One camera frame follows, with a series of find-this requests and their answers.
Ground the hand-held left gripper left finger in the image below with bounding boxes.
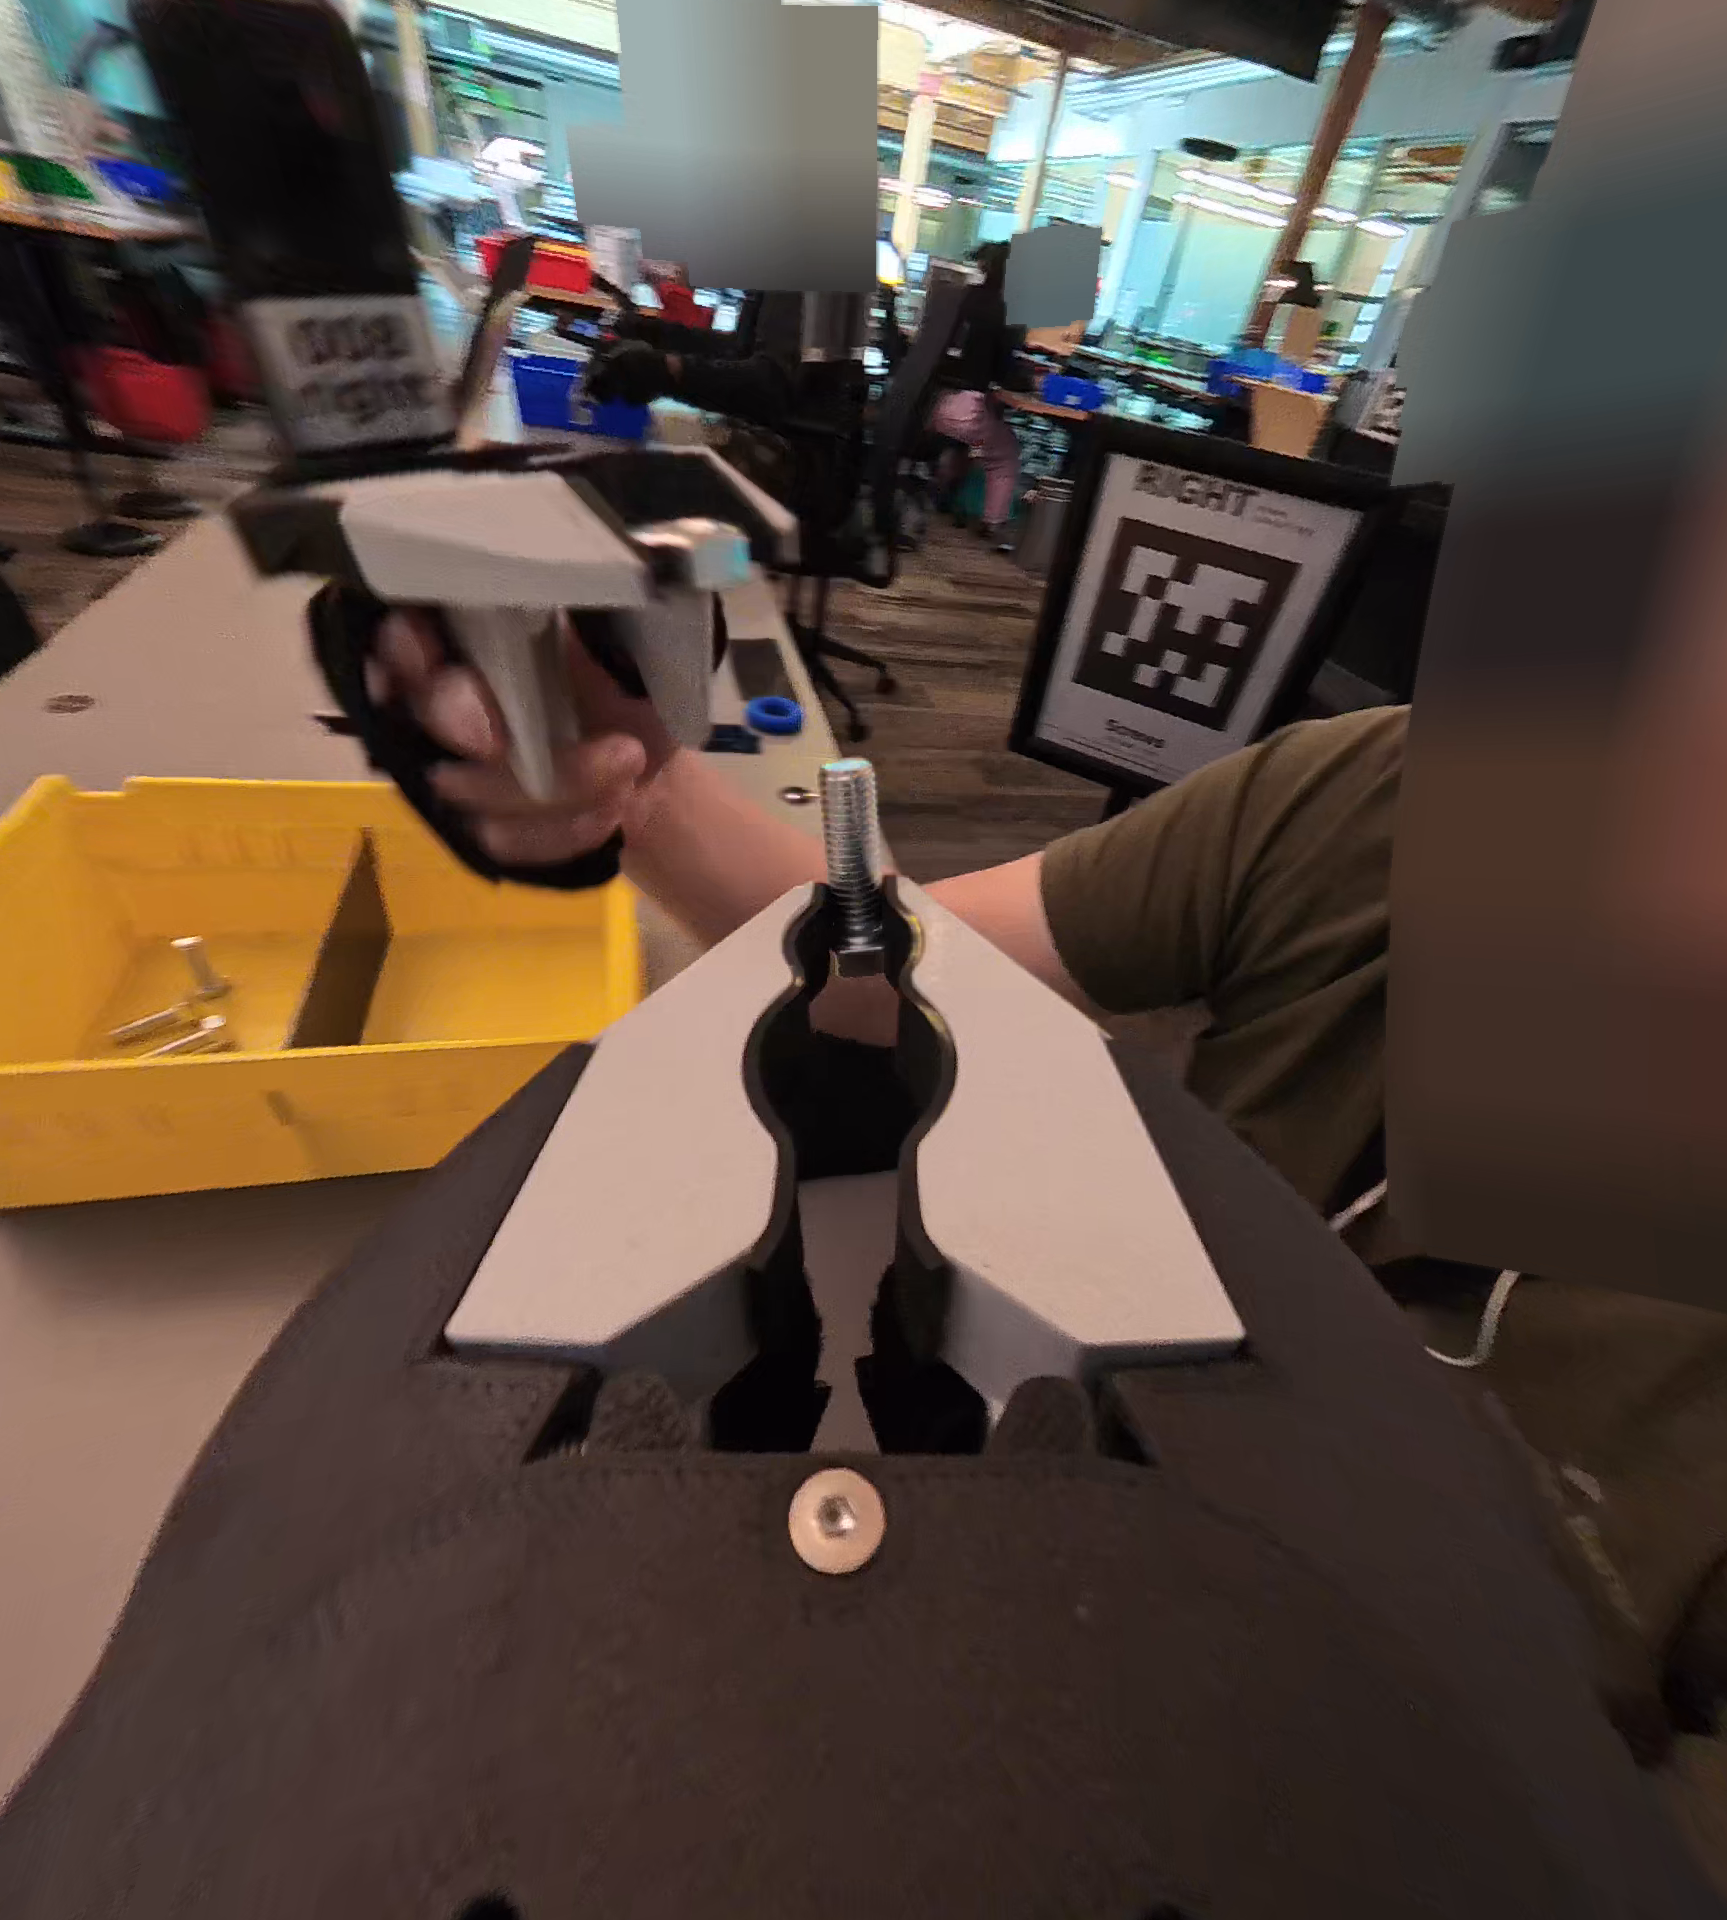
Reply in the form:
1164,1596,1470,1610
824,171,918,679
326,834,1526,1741
444,884,836,1455

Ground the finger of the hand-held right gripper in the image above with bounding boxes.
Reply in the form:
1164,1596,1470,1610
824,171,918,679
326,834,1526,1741
338,477,726,757
564,446,802,573

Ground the white earphone cable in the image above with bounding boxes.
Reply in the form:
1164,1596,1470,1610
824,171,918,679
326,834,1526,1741
1326,1174,1528,1371

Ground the red storage bin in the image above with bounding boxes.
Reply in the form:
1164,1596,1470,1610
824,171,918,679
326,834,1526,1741
478,233,598,297
68,345,216,446

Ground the yellow divided plastic bin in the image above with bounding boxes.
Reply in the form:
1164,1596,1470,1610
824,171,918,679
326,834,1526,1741
0,773,650,1215

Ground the thin black lamp stand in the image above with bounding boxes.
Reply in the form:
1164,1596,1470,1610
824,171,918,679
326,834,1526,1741
54,225,172,560
98,225,208,522

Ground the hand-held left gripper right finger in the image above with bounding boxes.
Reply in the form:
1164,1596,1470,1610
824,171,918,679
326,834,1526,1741
856,882,1244,1455

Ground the black framed marker sign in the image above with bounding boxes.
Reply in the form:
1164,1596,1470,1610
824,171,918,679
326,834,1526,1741
1006,451,1458,798

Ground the black office chair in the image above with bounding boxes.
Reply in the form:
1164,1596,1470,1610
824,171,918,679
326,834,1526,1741
786,285,988,741

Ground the blue storage bin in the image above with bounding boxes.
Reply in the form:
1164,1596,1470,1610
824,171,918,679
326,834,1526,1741
508,348,656,448

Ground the black bin divider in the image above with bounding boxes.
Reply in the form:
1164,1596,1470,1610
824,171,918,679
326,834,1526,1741
282,829,398,1052

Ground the person's right hand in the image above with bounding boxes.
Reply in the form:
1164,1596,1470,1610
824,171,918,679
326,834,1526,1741
368,607,688,873

